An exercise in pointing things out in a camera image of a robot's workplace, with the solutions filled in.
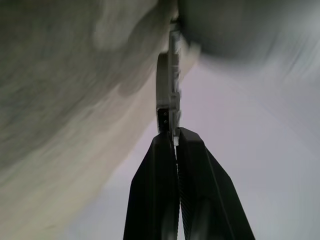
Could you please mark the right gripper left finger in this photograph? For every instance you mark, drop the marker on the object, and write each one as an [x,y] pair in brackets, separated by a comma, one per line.
[155,190]

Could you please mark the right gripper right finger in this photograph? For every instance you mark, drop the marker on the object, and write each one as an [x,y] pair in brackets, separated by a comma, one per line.
[207,195]

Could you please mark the small grey gear plate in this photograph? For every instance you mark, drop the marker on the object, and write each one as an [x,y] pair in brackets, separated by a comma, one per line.
[173,62]

